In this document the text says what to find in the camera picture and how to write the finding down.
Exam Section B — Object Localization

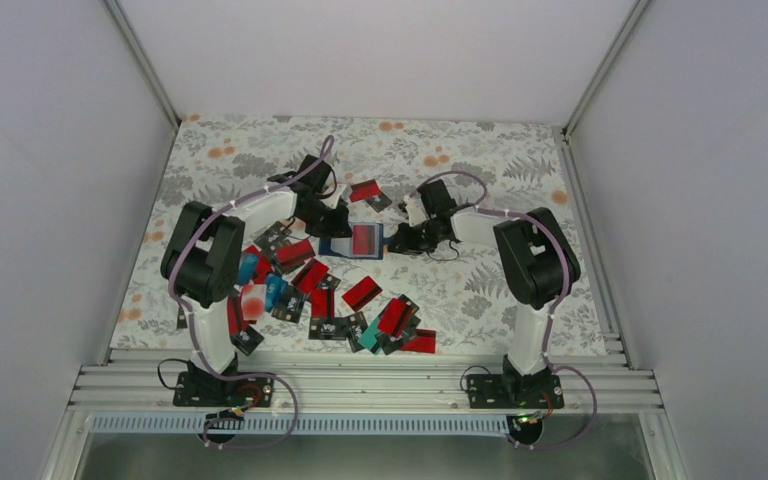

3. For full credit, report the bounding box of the red card front edge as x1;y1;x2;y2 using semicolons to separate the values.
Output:
351;223;381;258

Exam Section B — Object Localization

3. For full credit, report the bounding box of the blue card holder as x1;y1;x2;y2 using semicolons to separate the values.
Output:
318;222;390;260

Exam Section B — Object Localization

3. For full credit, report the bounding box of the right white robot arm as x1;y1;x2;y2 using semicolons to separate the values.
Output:
388;180;581;407

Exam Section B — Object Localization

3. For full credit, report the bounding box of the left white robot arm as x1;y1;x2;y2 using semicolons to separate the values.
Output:
160;150;352;405

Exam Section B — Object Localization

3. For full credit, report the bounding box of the red black stripe card far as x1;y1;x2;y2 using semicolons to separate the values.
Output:
349;179;382;203

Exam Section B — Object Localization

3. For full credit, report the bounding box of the red card left cluster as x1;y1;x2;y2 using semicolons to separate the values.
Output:
291;259;329;295

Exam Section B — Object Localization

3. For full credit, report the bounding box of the red card cluster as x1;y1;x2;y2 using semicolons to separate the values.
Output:
378;298;413;337
291;259;329;295

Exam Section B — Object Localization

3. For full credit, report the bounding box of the blue card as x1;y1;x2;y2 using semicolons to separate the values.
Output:
264;273;288;312

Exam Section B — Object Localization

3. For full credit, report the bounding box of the red card centre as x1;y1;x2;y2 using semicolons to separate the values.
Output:
342;276;382;312

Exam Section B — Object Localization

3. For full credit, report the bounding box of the white red spot card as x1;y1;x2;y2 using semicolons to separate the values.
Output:
239;284;267;324

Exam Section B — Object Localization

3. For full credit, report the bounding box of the black VIP card front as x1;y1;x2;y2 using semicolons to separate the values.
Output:
308;317;349;341

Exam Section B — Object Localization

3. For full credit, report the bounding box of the red card right cluster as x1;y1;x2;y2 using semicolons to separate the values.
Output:
378;298;413;337

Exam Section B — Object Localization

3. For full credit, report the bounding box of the teal card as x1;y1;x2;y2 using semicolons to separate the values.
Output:
357;317;381;355

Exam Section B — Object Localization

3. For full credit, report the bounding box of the red card front right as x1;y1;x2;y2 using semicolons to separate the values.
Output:
400;329;437;354

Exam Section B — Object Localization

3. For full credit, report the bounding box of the black card near base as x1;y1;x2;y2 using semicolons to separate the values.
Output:
231;325;264;356

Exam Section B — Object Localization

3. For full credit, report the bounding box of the floral table mat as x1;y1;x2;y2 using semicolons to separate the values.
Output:
111;114;580;355

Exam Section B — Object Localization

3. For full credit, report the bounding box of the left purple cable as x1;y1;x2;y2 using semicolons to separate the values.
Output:
166;135;336;453

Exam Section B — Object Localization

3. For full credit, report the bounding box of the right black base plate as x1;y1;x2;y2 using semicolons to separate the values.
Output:
465;372;565;409

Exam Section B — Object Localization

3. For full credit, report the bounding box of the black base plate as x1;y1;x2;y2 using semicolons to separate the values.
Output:
465;372;565;409
172;370;274;408

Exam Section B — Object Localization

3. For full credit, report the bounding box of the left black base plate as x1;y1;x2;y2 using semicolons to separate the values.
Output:
172;370;274;408

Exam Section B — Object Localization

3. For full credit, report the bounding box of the aluminium rail frame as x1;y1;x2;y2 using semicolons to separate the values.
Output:
69;349;664;414

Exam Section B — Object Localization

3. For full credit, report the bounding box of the grey perforated cable duct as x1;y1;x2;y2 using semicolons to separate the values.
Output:
89;412;509;437

